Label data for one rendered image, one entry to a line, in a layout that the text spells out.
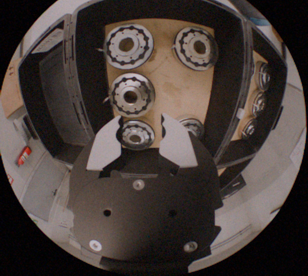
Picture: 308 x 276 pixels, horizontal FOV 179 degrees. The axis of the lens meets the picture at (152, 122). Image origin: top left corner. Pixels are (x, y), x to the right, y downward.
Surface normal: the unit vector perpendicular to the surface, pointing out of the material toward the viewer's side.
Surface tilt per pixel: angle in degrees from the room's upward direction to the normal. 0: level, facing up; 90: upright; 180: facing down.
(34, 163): 90
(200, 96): 0
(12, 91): 79
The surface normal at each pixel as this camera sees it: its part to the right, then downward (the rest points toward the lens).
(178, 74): 0.01, 0.53
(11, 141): 1.00, -0.04
